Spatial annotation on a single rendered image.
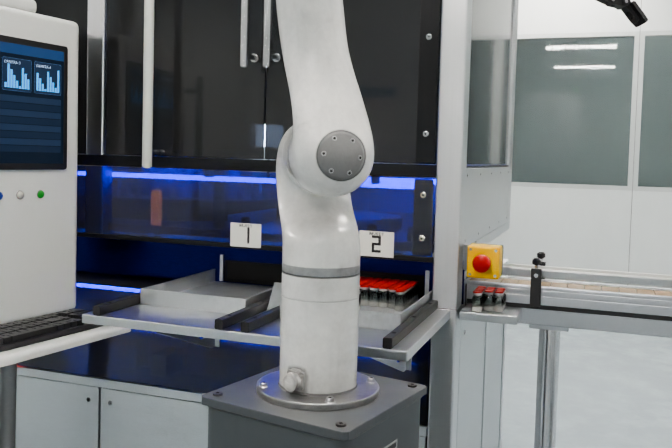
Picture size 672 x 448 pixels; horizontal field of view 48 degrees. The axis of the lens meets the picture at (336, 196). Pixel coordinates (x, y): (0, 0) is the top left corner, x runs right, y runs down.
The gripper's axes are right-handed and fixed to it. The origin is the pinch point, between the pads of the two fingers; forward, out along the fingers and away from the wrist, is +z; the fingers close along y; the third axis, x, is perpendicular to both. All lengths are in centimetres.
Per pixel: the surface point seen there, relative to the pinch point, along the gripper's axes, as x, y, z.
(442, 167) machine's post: 53, -30, 4
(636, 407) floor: 249, 37, 178
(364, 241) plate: 64, -52, 8
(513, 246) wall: 480, 110, 130
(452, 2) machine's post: 48, -6, -24
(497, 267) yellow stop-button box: 50, -34, 29
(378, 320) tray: 38, -64, 19
